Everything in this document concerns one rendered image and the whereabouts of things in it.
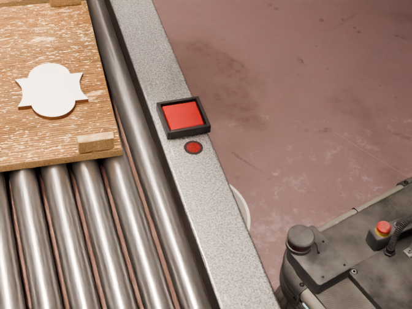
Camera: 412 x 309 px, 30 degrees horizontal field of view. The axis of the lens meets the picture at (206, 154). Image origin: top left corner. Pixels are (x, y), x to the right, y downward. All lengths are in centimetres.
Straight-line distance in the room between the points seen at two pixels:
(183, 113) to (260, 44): 168
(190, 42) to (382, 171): 89
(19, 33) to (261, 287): 67
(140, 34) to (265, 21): 164
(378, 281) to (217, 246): 89
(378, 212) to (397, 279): 23
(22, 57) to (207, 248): 51
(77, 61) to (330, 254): 88
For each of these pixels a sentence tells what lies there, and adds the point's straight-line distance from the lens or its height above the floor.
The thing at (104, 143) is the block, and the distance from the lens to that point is 123.
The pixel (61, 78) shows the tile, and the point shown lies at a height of 94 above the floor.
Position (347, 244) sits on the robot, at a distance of 206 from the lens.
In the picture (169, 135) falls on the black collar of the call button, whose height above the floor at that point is 93.
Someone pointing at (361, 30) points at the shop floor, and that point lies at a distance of 314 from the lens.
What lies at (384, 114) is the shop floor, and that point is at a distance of 279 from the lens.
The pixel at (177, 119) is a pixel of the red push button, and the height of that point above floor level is 93.
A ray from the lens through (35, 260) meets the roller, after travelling 114.
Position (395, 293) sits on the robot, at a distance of 198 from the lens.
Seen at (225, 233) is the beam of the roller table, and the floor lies 91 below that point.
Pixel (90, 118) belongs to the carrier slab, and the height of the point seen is 94.
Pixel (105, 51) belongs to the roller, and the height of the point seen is 92.
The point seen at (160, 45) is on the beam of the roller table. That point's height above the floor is 92.
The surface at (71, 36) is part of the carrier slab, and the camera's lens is 146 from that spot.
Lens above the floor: 184
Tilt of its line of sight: 47 degrees down
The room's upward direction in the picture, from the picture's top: 6 degrees clockwise
